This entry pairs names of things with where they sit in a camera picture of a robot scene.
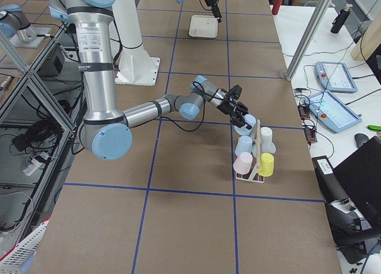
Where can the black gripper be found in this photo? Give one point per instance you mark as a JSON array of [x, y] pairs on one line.
[[210, 1], [225, 106]]

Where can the blue cup front row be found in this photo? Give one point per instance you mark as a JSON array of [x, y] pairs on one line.
[[244, 145]]

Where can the pale green plastic cup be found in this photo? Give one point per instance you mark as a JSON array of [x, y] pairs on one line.
[[266, 135]]

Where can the grey plastic cup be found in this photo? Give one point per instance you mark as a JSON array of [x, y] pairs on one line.
[[264, 148]]

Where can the pink plastic cup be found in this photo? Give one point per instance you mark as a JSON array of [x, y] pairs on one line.
[[243, 163]]

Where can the yellow plastic cup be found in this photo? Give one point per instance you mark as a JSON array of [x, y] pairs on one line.
[[266, 165]]

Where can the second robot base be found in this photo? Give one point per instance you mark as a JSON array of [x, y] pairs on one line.
[[16, 26]]

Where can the cream plastic tray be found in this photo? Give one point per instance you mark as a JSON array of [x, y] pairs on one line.
[[203, 26]]

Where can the red water bottle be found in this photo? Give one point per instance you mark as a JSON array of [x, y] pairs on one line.
[[276, 6]]

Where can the teach pendant near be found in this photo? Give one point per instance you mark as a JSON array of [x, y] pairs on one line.
[[331, 112]]

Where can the teach pendant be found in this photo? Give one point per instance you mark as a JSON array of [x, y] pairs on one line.
[[331, 112], [335, 77]]

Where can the teach pendant far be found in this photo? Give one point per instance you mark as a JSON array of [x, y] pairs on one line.
[[335, 77]]

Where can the black label box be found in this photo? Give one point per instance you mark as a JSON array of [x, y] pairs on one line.
[[328, 184]]

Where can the black computer mouse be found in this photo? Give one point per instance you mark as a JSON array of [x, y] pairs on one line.
[[360, 139]]

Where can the black water bottle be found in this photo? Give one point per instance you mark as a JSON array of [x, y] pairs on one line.
[[340, 20]]

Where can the white wire cup rack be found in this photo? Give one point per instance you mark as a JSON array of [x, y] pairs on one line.
[[253, 175]]

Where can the aluminium frame post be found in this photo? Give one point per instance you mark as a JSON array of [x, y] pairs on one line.
[[304, 43]]

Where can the green handled tool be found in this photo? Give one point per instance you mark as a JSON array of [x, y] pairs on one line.
[[374, 128]]

